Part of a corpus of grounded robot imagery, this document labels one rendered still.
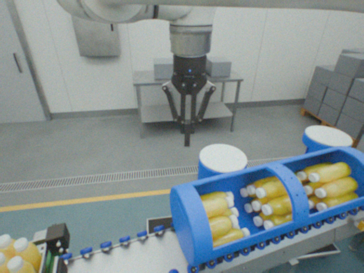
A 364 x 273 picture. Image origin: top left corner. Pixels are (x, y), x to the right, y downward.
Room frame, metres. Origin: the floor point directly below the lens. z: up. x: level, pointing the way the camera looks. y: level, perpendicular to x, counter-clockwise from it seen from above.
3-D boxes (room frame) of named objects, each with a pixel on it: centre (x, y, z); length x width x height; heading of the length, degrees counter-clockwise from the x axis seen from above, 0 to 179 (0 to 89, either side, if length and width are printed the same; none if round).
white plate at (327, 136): (1.29, -1.04, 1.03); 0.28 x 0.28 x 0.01
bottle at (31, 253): (0.47, 0.55, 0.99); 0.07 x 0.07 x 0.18
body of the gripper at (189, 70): (0.50, -0.03, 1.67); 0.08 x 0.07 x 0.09; 89
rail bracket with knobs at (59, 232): (0.57, 0.51, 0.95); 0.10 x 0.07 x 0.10; 19
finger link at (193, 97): (0.50, -0.04, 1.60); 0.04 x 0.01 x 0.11; 179
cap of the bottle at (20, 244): (0.47, 0.55, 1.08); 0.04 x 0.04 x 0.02
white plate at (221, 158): (1.04, -0.27, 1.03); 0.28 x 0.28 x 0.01
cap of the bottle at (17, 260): (0.40, 0.53, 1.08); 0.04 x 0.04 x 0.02
